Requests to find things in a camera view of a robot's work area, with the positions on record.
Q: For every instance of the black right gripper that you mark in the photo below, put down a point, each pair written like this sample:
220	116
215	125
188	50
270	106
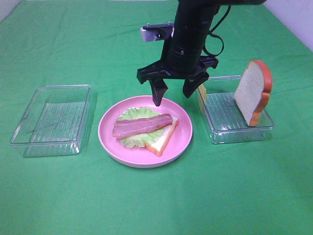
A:
176	63

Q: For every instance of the yellow cheese slice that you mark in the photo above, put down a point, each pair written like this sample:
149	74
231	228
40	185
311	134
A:
202	98

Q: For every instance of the green lettuce leaf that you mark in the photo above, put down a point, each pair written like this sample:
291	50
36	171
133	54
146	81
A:
140	140

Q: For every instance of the toast bread slice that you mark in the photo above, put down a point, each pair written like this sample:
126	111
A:
253	92
158	147

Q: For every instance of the bacon strip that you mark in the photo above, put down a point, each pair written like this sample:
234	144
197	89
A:
129	127

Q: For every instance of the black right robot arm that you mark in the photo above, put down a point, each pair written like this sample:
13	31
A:
184	40

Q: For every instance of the right clear plastic container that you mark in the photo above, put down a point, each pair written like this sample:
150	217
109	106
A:
224	120

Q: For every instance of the clear plastic container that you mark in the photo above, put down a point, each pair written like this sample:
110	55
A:
224	120
54	122

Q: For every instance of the pink round plate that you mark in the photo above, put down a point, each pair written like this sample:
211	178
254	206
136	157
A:
141	157

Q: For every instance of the left clear plastic container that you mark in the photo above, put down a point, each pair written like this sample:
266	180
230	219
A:
54	122

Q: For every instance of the green tablecloth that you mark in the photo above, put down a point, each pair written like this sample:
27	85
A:
250	188

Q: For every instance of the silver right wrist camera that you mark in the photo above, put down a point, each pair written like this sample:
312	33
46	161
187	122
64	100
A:
156	32

